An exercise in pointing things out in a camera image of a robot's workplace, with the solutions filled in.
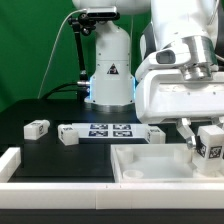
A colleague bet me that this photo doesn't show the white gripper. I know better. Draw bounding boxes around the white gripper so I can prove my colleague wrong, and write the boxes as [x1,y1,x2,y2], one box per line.
[135,69,224,149]

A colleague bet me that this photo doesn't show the white square tabletop part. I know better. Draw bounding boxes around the white square tabletop part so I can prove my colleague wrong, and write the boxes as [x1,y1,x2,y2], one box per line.
[110,144,224,183]

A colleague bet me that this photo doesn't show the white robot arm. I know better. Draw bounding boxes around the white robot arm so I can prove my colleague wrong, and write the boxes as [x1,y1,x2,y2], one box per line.
[72,0,224,148]

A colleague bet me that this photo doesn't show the marker tag sheet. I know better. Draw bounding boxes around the marker tag sheet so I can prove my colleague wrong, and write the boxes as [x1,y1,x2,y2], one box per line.
[72,123,145,139]

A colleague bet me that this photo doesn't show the white left fence block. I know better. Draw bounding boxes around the white left fence block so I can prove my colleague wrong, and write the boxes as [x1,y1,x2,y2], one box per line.
[0,147,21,183]

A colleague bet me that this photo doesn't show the white front fence bar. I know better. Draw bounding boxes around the white front fence bar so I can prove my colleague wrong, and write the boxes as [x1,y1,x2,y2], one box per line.
[0,183,224,209]

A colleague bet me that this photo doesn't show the black cables at base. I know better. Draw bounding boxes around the black cables at base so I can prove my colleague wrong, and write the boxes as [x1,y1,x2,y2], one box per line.
[39,82,90,100]

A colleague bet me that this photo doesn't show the grey camera on mount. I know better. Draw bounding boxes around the grey camera on mount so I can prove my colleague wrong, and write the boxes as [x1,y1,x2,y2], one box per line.
[86,6,117,19]

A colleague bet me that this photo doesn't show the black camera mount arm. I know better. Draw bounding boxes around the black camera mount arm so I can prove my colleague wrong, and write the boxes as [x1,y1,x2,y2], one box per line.
[68,13,96,102]

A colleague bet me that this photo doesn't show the white camera cable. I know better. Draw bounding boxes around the white camera cable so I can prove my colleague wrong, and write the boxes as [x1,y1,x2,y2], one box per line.
[36,9,88,100]

